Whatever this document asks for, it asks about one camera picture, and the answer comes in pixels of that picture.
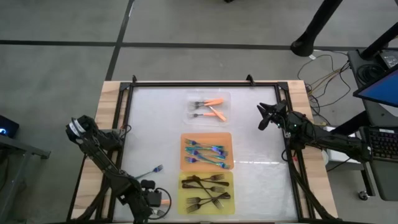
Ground orange rectangular mat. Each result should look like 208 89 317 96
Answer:
180 133 234 172

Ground grey side table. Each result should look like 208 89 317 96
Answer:
0 135 52 224

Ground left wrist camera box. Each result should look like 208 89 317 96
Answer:
141 179 163 208

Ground black power adapter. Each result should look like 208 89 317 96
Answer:
377 49 398 69

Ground black device with blue light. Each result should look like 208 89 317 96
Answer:
0 114 20 139

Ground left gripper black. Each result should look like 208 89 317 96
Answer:
119 182 154 224

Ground black monitor stand pole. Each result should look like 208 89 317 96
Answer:
360 21 398 60

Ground black backlit keyboard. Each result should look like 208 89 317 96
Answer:
368 129 398 163

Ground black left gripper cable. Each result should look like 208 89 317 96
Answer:
154 187 172 220

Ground black aluminium rig frame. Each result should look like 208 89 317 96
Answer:
67 81 335 224

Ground yellow rectangular mat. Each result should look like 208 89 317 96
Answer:
177 171 236 215

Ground white table cover sheet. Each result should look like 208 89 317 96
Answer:
112 85 300 222

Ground grey computer cart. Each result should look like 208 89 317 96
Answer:
347 49 398 202

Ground yellow floor cable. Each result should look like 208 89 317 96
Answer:
309 63 351 94

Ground black floor cable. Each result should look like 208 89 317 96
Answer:
297 54 352 108

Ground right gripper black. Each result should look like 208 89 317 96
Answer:
257 100 304 134

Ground monitor with blue screen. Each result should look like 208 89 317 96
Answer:
353 67 398 108

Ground clear plastic tray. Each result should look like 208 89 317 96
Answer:
185 90 233 127

